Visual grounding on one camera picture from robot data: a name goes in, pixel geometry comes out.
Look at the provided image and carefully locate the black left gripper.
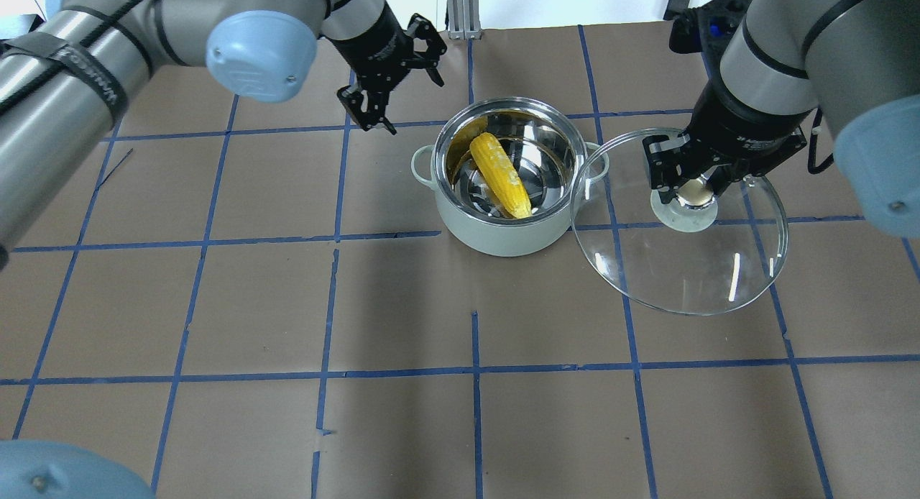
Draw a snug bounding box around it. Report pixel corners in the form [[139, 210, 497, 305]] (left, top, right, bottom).
[[334, 14, 447, 135]]

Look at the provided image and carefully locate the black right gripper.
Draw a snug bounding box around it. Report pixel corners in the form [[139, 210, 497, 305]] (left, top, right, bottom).
[[642, 82, 808, 205]]

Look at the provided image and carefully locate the glass pot lid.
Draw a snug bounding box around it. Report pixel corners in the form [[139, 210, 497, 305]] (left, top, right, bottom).
[[571, 127, 789, 316]]

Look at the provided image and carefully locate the yellow corn cob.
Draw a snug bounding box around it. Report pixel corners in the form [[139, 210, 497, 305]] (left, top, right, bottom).
[[470, 132, 533, 219]]

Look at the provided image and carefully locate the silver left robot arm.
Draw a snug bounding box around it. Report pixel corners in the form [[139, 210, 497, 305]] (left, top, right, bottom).
[[1, 0, 447, 265]]

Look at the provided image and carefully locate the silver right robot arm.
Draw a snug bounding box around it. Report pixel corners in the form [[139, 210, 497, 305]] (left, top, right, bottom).
[[643, 0, 919, 238]]

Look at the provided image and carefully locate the pale green cooking pot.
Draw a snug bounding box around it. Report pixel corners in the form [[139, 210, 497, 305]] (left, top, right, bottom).
[[412, 96, 610, 257]]

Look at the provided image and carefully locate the brown paper table cover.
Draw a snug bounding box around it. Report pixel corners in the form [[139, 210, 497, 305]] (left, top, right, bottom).
[[2, 22, 918, 498]]

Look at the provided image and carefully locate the aluminium frame post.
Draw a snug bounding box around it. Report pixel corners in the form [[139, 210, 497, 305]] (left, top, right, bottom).
[[446, 0, 482, 40]]

